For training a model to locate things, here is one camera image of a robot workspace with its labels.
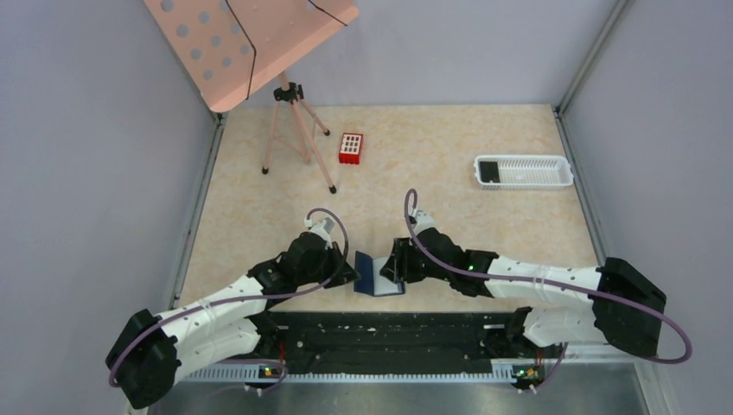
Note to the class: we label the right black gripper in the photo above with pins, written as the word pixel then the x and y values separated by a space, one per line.
pixel 402 260

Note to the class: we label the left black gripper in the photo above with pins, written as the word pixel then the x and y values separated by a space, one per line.
pixel 341 270

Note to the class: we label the dark blue leather card holder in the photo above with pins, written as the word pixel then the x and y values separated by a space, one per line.
pixel 371 282

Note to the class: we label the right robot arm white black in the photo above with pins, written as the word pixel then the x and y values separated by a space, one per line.
pixel 585 305

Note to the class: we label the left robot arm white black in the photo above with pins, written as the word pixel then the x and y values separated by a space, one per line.
pixel 154 352

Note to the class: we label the black card in basket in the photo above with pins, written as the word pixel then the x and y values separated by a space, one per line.
pixel 488 172

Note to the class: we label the red box with white grid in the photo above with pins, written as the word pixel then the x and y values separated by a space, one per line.
pixel 350 148

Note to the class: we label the white plastic slotted basket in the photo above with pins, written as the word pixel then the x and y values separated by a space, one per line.
pixel 528 172

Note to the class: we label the pink tripod stand legs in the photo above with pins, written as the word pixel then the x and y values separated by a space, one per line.
pixel 305 122

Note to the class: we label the pink perforated music stand desk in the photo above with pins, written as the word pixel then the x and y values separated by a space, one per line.
pixel 230 49

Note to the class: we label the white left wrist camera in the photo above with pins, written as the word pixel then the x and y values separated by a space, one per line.
pixel 322 228

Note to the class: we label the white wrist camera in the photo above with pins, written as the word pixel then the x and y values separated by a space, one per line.
pixel 419 221
pixel 322 228

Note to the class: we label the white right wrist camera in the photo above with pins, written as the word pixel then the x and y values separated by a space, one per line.
pixel 419 221

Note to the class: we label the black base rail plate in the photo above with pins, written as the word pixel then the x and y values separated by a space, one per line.
pixel 399 343

